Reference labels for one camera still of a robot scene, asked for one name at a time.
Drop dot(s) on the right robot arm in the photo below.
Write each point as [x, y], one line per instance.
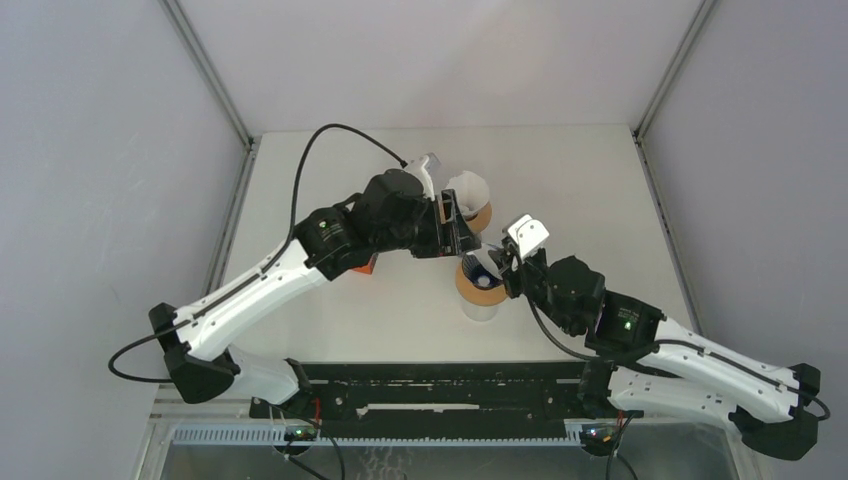
[640, 360]

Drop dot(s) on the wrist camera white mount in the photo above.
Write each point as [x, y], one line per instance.
[525, 235]
[426, 169]

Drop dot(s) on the wooden dripper ring holder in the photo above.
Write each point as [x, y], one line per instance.
[479, 221]

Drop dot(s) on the aluminium frame post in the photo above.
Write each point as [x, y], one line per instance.
[177, 15]
[675, 67]

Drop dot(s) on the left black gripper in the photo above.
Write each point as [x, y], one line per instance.
[454, 237]

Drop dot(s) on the left aluminium frame post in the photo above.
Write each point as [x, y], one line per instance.
[177, 15]

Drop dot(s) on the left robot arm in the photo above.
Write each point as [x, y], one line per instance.
[197, 338]

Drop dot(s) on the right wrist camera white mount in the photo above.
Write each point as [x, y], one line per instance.
[525, 235]

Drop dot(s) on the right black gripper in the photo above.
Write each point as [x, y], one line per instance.
[508, 267]

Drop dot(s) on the right aluminium frame post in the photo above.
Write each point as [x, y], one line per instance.
[675, 67]

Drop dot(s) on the white paper coffee filter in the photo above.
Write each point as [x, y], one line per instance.
[472, 193]

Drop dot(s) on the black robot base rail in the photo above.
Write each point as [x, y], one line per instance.
[450, 403]

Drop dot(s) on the orange coffee filter box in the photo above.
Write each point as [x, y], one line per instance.
[368, 267]

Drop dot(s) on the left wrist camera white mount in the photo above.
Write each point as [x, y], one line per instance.
[426, 169]

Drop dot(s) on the blue ribbed dripper cone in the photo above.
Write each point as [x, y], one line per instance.
[481, 271]

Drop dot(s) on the clear glass carafe brown band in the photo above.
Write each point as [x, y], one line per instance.
[479, 313]

